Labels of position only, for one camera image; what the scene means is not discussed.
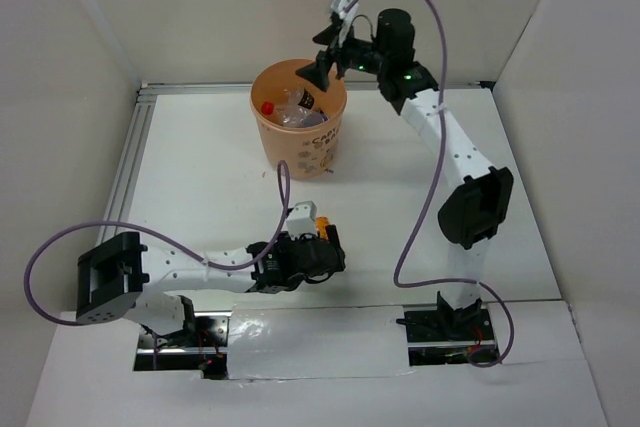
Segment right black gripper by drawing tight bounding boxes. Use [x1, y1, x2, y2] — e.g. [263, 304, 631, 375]
[296, 23, 390, 92]

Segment clear bottle black label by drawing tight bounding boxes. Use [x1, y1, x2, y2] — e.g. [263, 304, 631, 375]
[287, 87, 316, 110]

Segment orange juice bottle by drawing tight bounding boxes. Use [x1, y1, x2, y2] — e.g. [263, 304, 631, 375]
[315, 216, 338, 242]

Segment clear bottle blue label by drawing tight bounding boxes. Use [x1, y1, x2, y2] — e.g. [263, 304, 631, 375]
[273, 104, 329, 128]

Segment clear bottle red label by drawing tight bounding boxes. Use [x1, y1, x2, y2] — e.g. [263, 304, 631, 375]
[261, 102, 275, 116]

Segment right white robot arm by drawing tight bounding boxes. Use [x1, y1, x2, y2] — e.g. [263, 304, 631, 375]
[296, 8, 514, 340]

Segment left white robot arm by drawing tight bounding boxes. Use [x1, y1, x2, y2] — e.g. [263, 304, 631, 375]
[76, 228, 345, 346]

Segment orange plastic bin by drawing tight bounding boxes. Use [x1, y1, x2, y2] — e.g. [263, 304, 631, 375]
[250, 59, 347, 180]

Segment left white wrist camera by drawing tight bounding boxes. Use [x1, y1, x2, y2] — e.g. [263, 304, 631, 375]
[285, 201, 317, 239]

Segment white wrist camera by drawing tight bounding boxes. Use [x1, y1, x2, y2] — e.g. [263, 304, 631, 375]
[330, 0, 359, 47]
[285, 201, 317, 239]

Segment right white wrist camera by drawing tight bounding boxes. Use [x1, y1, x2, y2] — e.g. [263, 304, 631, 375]
[330, 0, 359, 47]

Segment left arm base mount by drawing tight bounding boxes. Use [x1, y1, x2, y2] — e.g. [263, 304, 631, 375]
[133, 311, 231, 380]

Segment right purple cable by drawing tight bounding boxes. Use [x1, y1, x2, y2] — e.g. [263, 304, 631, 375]
[344, 0, 516, 367]

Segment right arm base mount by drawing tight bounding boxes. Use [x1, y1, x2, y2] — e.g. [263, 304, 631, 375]
[396, 293, 500, 367]

